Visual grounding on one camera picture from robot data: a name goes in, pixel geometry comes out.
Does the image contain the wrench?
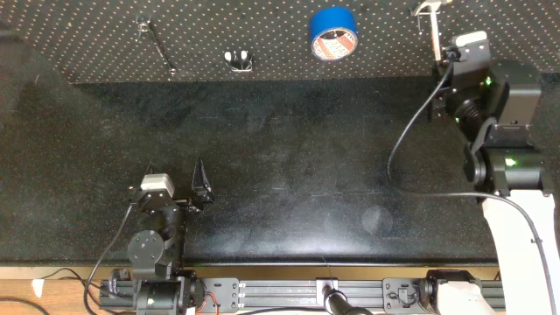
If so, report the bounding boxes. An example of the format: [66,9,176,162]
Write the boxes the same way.
[137,20,179,76]

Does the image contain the roll of blue tape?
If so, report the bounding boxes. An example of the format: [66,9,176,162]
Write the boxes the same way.
[309,5,359,62]

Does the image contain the mounting rail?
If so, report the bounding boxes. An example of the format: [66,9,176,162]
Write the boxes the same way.
[99,267,508,315]

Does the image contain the black pegboard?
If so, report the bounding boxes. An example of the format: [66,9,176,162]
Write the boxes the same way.
[0,0,560,85]

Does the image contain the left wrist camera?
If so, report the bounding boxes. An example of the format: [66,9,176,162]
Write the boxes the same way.
[139,172,175,197]

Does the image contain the thin black cable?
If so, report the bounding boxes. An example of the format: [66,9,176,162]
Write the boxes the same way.
[0,296,50,315]
[41,267,91,292]

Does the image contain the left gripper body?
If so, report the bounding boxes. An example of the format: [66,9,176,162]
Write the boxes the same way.
[171,196,205,214]

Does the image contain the black and white pliers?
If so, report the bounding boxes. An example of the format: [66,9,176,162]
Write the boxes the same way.
[223,49,255,74]

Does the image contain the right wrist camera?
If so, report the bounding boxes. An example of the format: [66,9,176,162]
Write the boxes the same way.
[454,30,488,47]

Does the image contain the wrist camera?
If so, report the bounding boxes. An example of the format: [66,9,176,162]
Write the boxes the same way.
[454,30,488,47]
[139,172,175,197]

